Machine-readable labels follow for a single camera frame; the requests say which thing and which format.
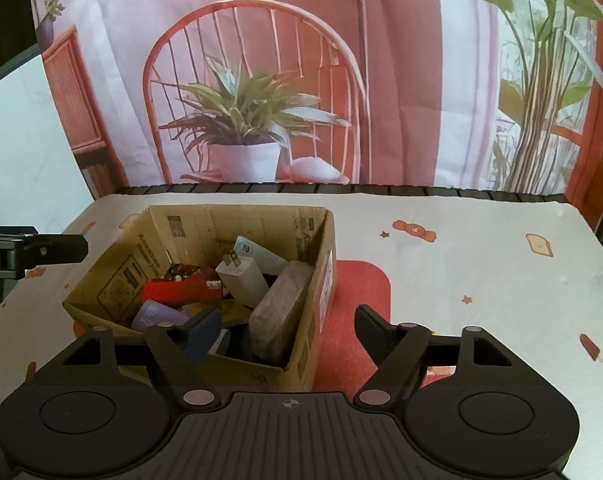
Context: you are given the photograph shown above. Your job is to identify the lavender rounded case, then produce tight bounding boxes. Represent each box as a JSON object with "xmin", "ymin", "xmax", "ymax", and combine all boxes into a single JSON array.
[{"xmin": 131, "ymin": 300, "xmax": 190, "ymax": 333}]

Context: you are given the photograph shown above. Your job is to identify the red white tube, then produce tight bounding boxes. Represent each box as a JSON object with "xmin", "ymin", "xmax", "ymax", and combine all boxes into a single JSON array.
[{"xmin": 141, "ymin": 281, "xmax": 224, "ymax": 308}]

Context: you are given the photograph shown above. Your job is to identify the brown cardboard shipping box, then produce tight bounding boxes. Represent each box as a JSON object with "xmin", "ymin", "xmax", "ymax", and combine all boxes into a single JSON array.
[{"xmin": 63, "ymin": 205, "xmax": 335, "ymax": 391}]

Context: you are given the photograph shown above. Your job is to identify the white wall charger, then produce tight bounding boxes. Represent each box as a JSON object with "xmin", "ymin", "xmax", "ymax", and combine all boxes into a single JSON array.
[{"xmin": 216, "ymin": 252, "xmax": 269, "ymax": 309}]

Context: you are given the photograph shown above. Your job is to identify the grey brown rectangular block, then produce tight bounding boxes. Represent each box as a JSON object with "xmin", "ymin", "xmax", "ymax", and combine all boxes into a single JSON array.
[{"xmin": 248, "ymin": 260, "xmax": 315, "ymax": 360}]

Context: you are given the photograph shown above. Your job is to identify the small red round object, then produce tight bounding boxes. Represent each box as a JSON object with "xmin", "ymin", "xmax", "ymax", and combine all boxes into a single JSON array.
[{"xmin": 164, "ymin": 263, "xmax": 218, "ymax": 282}]

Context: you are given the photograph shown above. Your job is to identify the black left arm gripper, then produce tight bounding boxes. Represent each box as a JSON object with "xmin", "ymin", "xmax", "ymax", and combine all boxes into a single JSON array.
[{"xmin": 0, "ymin": 226, "xmax": 89, "ymax": 304}]

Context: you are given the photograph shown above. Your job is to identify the printed living room backdrop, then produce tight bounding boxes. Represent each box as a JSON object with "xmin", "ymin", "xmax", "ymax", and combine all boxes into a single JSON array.
[{"xmin": 30, "ymin": 0, "xmax": 603, "ymax": 223}]

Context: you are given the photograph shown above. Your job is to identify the white paper packet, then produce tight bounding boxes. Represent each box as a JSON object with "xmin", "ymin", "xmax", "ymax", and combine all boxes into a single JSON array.
[{"xmin": 233, "ymin": 236, "xmax": 288, "ymax": 276}]

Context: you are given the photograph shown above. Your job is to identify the patterned white tablecloth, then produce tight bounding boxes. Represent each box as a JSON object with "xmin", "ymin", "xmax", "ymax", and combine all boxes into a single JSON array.
[{"xmin": 0, "ymin": 192, "xmax": 603, "ymax": 480}]

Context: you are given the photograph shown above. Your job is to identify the white marble board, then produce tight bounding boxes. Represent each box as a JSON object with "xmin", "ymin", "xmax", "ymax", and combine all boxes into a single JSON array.
[{"xmin": 0, "ymin": 47, "xmax": 93, "ymax": 233}]

